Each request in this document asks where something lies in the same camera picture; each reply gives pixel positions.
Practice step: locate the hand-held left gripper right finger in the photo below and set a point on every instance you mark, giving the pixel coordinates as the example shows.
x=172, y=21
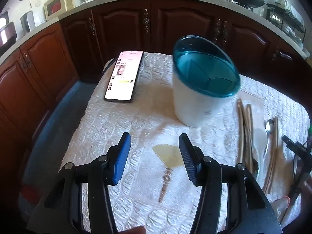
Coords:
x=187, y=163

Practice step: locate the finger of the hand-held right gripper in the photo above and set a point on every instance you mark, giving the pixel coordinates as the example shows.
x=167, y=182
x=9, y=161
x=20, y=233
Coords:
x=293, y=146

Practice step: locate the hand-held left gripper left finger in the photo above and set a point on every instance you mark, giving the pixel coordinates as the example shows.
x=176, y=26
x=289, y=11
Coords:
x=120, y=163

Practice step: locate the white floral utensil holder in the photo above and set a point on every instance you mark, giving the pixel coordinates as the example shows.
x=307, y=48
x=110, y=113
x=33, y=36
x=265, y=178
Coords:
x=192, y=102

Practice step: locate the person's right hand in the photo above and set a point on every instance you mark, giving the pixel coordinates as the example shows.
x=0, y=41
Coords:
x=280, y=204

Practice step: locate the person's left hand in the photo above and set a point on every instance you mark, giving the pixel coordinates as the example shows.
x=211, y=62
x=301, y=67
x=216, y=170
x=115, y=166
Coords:
x=132, y=231

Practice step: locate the white ceramic spoon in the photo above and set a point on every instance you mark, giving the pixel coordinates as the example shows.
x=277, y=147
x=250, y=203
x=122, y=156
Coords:
x=260, y=141

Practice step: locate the white quilted tablecloth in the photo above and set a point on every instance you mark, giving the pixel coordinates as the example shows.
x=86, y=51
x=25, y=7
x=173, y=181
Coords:
x=121, y=117

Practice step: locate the smartphone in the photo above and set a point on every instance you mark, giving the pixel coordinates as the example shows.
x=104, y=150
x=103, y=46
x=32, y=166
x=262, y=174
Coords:
x=124, y=75

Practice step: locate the black dish rack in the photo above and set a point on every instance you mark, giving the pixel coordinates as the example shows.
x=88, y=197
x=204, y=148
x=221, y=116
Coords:
x=285, y=17

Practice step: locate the dark wooden kitchen cabinet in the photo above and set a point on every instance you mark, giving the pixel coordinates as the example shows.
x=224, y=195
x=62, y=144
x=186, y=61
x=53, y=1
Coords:
x=170, y=29

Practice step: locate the beige microwave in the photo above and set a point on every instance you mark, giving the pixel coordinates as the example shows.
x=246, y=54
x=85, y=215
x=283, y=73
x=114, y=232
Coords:
x=58, y=4

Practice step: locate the grey wall dispenser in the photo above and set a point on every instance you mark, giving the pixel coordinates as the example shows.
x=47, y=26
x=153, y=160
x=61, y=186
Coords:
x=27, y=22

